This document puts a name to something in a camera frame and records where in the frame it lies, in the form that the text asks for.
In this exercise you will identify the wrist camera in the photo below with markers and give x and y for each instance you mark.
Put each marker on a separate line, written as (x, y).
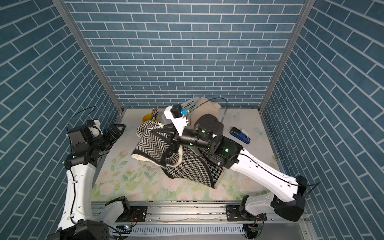
(94, 127)
(178, 115)

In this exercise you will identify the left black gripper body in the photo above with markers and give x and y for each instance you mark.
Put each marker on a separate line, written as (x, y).
(101, 142)

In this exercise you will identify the beige knitted scarf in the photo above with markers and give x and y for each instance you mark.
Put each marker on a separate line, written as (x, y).
(203, 106)

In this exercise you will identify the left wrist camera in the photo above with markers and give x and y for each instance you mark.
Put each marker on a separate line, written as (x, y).
(94, 127)

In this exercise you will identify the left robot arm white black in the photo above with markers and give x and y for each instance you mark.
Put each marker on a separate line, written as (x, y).
(77, 221)

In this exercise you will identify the black white patterned cloth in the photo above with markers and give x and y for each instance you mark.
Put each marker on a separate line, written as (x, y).
(183, 163)

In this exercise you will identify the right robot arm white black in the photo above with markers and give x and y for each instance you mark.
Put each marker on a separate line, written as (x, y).
(288, 193)

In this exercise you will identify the floral table mat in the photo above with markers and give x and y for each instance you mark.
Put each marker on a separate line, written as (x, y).
(122, 175)

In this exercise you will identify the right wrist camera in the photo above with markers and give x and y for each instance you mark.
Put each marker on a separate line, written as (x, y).
(178, 115)

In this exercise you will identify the aluminium front rail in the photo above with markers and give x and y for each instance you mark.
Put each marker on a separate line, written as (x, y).
(198, 212)

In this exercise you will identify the white plastic mesh basket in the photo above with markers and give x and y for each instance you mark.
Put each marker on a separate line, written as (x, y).
(189, 105)

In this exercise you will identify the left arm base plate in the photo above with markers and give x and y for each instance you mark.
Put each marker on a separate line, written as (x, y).
(136, 214)

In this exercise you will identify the yellow cup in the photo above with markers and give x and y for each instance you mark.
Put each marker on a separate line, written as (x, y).
(147, 117)

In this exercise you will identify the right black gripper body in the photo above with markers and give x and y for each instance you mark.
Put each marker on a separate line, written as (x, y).
(193, 140)

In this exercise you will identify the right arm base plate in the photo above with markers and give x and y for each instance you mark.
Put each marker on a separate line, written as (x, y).
(237, 213)

